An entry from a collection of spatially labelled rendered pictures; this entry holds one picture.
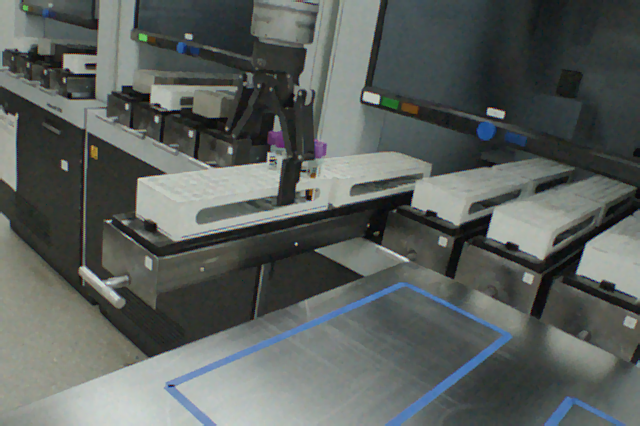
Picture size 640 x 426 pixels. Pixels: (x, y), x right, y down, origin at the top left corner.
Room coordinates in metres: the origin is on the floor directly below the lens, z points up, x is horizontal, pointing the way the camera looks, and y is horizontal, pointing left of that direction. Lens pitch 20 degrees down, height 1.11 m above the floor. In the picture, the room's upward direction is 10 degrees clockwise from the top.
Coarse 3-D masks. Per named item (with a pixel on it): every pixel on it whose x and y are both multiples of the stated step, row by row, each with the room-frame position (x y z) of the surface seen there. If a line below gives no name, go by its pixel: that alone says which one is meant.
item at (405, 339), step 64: (256, 320) 0.47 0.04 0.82; (320, 320) 0.50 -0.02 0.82; (384, 320) 0.52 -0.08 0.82; (448, 320) 0.54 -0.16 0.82; (512, 320) 0.57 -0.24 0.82; (128, 384) 0.35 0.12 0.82; (192, 384) 0.36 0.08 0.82; (256, 384) 0.38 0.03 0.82; (320, 384) 0.39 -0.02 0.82; (384, 384) 0.41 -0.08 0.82; (448, 384) 0.42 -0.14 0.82; (512, 384) 0.44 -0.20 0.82; (576, 384) 0.46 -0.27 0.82
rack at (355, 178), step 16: (336, 160) 1.00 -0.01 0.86; (352, 160) 1.02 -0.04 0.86; (368, 160) 1.05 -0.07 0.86; (384, 160) 1.07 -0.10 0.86; (400, 160) 1.10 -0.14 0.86; (416, 160) 1.12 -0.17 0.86; (336, 176) 0.89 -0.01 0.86; (352, 176) 0.91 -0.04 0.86; (368, 176) 0.94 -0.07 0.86; (384, 176) 0.98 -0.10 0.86; (400, 176) 1.12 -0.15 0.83; (416, 176) 1.13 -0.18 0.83; (336, 192) 0.88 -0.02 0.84; (352, 192) 1.01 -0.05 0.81; (368, 192) 1.02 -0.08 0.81; (384, 192) 0.98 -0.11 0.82
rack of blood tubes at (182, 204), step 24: (240, 168) 0.82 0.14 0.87; (264, 168) 0.84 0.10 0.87; (144, 192) 0.68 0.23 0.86; (168, 192) 0.66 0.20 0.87; (192, 192) 0.68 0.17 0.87; (216, 192) 0.70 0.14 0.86; (240, 192) 0.71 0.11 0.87; (264, 192) 0.74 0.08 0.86; (144, 216) 0.68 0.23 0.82; (168, 216) 0.64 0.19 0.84; (192, 216) 0.65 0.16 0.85; (216, 216) 0.75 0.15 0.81; (240, 216) 0.72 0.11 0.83; (264, 216) 0.75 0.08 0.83; (288, 216) 0.79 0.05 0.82
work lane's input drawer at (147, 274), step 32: (128, 224) 0.65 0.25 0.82; (256, 224) 0.73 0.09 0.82; (288, 224) 0.78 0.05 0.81; (320, 224) 0.82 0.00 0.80; (352, 224) 0.89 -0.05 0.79; (384, 224) 0.97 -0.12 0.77; (128, 256) 0.63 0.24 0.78; (160, 256) 0.61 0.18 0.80; (192, 256) 0.63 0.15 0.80; (224, 256) 0.68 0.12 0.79; (256, 256) 0.72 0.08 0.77; (288, 256) 0.77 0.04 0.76; (96, 288) 0.60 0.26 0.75; (160, 288) 0.60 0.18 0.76
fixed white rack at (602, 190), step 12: (588, 180) 1.25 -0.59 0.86; (600, 180) 1.28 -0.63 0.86; (612, 180) 1.31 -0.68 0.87; (576, 192) 1.11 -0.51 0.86; (588, 192) 1.13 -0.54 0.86; (600, 192) 1.15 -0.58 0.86; (612, 192) 1.17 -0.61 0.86; (624, 192) 1.19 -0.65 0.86; (612, 204) 1.10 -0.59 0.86; (624, 204) 1.24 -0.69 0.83; (600, 216) 1.05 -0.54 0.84; (612, 216) 1.13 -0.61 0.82
